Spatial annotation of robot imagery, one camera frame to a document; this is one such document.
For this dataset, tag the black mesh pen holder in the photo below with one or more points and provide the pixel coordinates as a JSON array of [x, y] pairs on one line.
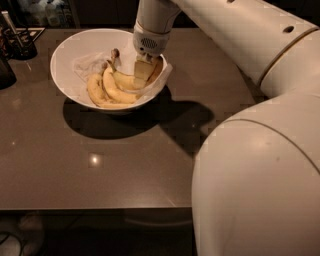
[[19, 44]]

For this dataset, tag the white paper sheet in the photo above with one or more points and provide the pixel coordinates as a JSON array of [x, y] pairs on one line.
[[96, 63]]

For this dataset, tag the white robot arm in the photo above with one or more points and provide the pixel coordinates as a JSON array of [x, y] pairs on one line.
[[256, 180]]

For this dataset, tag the white object under table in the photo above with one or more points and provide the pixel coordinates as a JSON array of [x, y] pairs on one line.
[[21, 235]]

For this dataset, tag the white ceramic bowl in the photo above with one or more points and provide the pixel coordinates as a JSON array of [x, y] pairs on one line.
[[82, 44]]

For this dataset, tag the yellow banana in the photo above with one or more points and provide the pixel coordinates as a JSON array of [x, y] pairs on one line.
[[145, 73], [113, 88], [97, 93]]

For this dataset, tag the dark round container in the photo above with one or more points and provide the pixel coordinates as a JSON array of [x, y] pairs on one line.
[[7, 76]]

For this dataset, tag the plastic bottles in background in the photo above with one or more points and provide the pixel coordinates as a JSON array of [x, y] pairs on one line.
[[47, 13]]

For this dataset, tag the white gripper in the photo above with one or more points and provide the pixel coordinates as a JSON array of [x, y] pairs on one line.
[[149, 42]]

